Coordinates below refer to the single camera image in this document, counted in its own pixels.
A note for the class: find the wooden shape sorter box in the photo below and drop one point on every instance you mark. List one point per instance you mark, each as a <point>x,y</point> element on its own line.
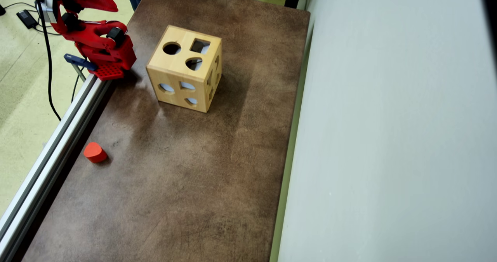
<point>182,70</point>

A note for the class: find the blue clamp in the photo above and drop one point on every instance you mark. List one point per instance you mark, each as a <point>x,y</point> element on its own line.
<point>79,61</point>

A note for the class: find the black power adapter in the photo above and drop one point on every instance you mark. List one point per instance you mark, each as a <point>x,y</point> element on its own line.
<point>27,18</point>

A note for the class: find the small black floor object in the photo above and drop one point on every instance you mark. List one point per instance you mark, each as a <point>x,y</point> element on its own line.
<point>2,9</point>

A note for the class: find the red rounded triangle block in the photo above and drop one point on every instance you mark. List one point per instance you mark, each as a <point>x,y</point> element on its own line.
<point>94,152</point>

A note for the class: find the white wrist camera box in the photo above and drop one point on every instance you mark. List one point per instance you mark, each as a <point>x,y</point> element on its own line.
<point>47,6</point>

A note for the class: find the aluminium profile rail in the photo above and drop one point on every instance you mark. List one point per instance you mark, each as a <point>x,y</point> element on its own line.
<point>50,153</point>

